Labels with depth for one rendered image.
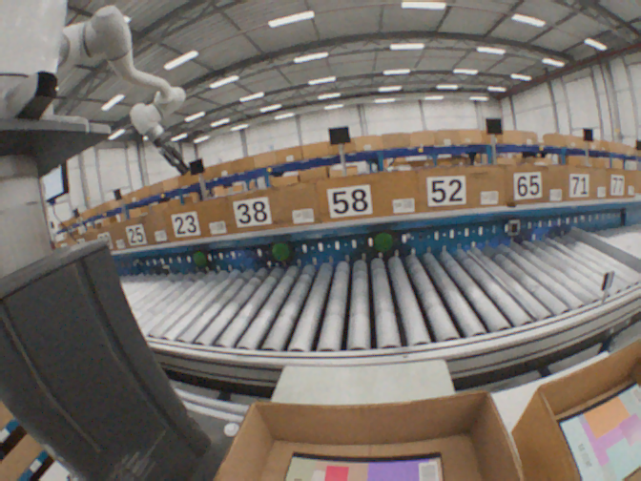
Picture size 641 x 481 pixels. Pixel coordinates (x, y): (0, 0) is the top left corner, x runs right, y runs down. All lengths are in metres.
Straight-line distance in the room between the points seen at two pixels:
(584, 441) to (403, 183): 0.91
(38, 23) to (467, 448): 0.66
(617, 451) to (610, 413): 0.07
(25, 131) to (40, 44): 0.11
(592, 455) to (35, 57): 0.72
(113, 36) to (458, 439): 1.18
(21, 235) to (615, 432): 0.68
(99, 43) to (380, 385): 1.11
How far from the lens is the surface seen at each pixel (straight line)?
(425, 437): 0.38
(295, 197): 0.99
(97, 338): 0.27
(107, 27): 0.92
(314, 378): 0.47
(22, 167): 0.30
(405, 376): 0.46
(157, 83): 1.22
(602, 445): 0.43
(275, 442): 0.40
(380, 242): 0.92
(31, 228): 0.29
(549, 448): 0.34
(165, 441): 0.35
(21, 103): 0.25
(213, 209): 1.15
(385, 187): 0.96
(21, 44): 0.31
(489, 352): 0.57
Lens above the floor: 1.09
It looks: 16 degrees down
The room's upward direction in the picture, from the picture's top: 9 degrees counter-clockwise
